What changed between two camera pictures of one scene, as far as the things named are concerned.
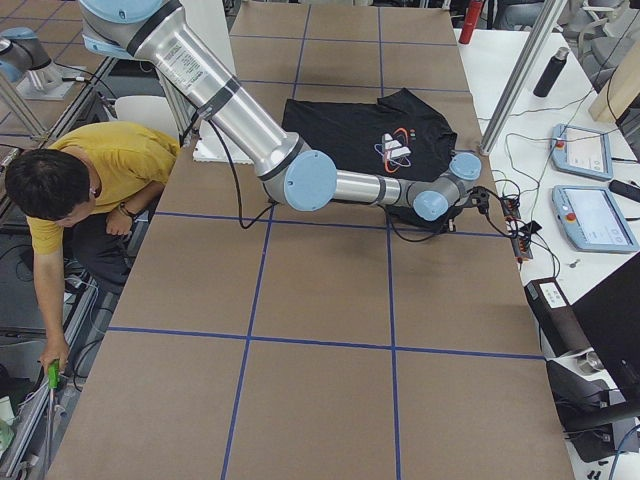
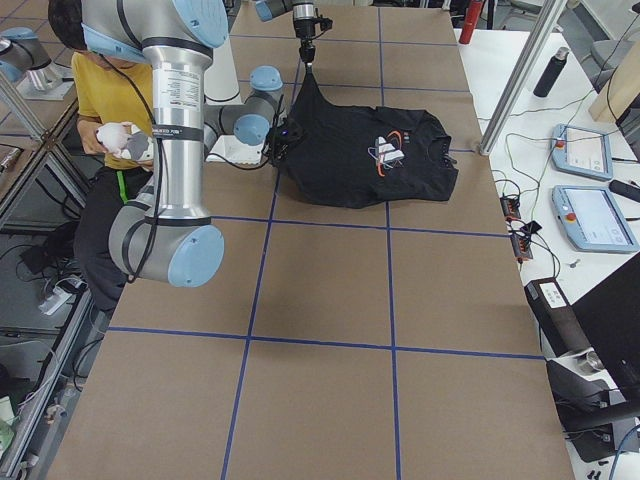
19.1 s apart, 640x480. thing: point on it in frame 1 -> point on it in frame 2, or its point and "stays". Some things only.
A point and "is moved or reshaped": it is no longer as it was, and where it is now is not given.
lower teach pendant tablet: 592,221 stays
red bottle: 474,13 stays
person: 80,194 -> 115,135
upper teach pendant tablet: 580,152 stays
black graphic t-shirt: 400,139 is moved or reshaped
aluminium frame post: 522,71 stays
